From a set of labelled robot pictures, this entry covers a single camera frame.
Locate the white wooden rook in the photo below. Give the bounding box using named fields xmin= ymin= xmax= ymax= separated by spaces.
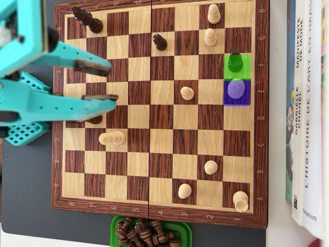
xmin=232 ymin=190 xmax=249 ymax=213

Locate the white wooden pawn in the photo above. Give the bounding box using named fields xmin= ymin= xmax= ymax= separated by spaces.
xmin=178 ymin=183 xmax=193 ymax=199
xmin=180 ymin=86 xmax=195 ymax=101
xmin=204 ymin=160 xmax=219 ymax=175
xmin=207 ymin=4 xmax=222 ymax=24
xmin=204 ymin=27 xmax=218 ymax=47

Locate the white wooden queen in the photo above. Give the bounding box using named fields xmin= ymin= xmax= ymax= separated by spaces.
xmin=98 ymin=130 xmax=126 ymax=146

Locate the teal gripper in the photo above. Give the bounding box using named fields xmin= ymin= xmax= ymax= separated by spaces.
xmin=0 ymin=42 xmax=119 ymax=129

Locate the pink object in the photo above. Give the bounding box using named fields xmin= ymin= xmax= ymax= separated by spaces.
xmin=305 ymin=238 xmax=329 ymax=247

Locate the wooden folding chessboard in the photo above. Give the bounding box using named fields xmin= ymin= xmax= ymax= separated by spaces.
xmin=50 ymin=0 xmax=269 ymax=230

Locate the captured dark chess piece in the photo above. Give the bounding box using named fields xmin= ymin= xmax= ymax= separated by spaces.
xmin=115 ymin=218 xmax=132 ymax=239
xmin=150 ymin=220 xmax=167 ymax=240
xmin=164 ymin=230 xmax=182 ymax=246
xmin=117 ymin=235 xmax=132 ymax=247
xmin=134 ymin=218 xmax=149 ymax=234
xmin=125 ymin=226 xmax=146 ymax=246
xmin=151 ymin=233 xmax=167 ymax=247

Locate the dark brown king piece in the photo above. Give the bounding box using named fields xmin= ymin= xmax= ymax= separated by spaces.
xmin=85 ymin=115 xmax=103 ymax=125

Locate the dark brown queen piece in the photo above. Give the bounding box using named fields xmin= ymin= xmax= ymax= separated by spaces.
xmin=71 ymin=5 xmax=104 ymax=34

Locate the white wooden king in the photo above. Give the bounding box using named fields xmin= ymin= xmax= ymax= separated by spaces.
xmin=227 ymin=78 xmax=245 ymax=100

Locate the green plastic tray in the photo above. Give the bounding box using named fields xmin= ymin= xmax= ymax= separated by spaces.
xmin=109 ymin=215 xmax=193 ymax=247

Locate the white art history book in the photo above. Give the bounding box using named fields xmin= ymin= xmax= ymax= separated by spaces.
xmin=302 ymin=0 xmax=329 ymax=240

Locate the white Gabrielle Chanel book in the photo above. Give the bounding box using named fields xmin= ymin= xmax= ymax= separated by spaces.
xmin=291 ymin=0 xmax=310 ymax=227

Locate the blue comic book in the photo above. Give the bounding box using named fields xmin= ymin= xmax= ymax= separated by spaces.
xmin=284 ymin=0 xmax=297 ymax=205

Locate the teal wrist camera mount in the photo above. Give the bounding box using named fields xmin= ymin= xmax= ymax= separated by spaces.
xmin=0 ymin=0 xmax=59 ymax=62

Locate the dark brown pawn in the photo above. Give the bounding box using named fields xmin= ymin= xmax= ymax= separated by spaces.
xmin=152 ymin=33 xmax=168 ymax=51

